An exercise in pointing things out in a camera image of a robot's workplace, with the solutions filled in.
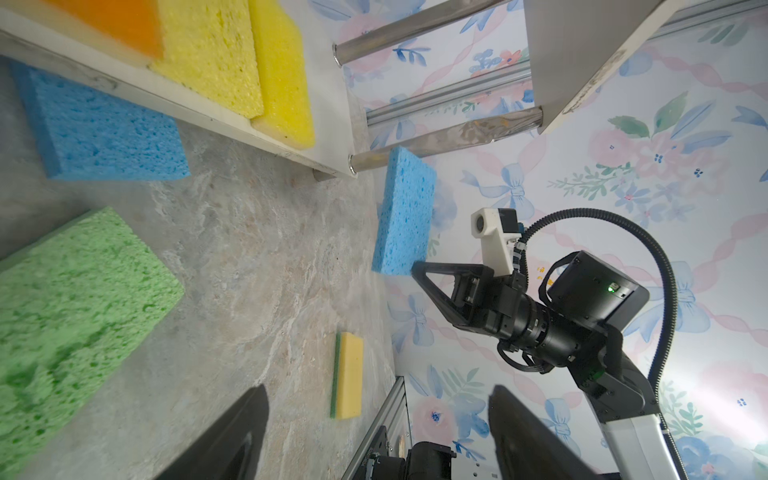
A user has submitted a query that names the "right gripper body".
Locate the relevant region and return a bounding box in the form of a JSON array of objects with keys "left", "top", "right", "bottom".
[{"left": 449, "top": 269, "right": 561, "bottom": 366}]

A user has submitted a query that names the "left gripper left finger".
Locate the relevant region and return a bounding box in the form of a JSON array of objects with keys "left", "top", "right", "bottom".
[{"left": 158, "top": 385, "right": 270, "bottom": 479}]

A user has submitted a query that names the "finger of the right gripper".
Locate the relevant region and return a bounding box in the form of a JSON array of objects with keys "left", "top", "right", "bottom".
[{"left": 411, "top": 261, "right": 494, "bottom": 327}]

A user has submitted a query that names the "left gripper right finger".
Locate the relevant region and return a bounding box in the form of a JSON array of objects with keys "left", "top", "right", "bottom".
[{"left": 488, "top": 385, "right": 600, "bottom": 480}]

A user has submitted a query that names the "blue sponge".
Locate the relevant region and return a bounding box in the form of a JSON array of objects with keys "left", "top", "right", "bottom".
[
  {"left": 9, "top": 60, "right": 190, "bottom": 181},
  {"left": 372, "top": 147, "right": 437, "bottom": 276}
]

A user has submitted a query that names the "yellow green-backed sponge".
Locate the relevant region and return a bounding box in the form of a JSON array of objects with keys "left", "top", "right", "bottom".
[{"left": 330, "top": 332, "right": 364, "bottom": 420}]

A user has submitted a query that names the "green sponge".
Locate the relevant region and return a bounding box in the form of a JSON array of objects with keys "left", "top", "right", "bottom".
[{"left": 1, "top": 208, "right": 184, "bottom": 479}]

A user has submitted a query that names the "bright yellow sponge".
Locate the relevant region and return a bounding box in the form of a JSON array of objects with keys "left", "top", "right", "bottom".
[{"left": 249, "top": 0, "right": 315, "bottom": 150}]

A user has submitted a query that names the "yellow cellulose sponge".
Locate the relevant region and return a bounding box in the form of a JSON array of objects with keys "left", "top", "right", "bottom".
[{"left": 150, "top": 0, "right": 264, "bottom": 119}]

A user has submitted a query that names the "orange sponge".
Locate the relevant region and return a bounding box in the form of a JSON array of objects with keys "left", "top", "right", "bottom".
[{"left": 0, "top": 0, "right": 165, "bottom": 67}]

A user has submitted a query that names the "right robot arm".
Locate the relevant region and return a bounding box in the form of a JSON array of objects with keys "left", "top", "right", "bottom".
[{"left": 412, "top": 251, "right": 687, "bottom": 479}]

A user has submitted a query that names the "white two-tier shelf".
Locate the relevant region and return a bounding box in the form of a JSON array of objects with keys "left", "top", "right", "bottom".
[{"left": 1, "top": 1, "right": 680, "bottom": 181}]

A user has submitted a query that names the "right corner metal post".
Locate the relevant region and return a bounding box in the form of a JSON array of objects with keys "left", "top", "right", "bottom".
[{"left": 365, "top": 0, "right": 768, "bottom": 127}]

